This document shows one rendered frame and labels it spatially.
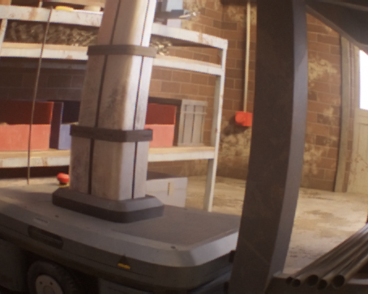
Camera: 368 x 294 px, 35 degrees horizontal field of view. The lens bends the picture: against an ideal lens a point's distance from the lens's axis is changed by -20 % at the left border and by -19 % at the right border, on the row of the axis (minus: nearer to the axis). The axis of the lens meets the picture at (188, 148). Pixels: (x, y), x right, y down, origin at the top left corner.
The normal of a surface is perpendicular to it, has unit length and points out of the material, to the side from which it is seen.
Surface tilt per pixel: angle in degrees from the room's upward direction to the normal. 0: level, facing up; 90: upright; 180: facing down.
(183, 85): 90
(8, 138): 90
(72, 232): 45
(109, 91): 90
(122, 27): 90
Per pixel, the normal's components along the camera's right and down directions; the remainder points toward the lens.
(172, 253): 0.18, -0.69
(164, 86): 0.85, 0.12
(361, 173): -0.51, 0.01
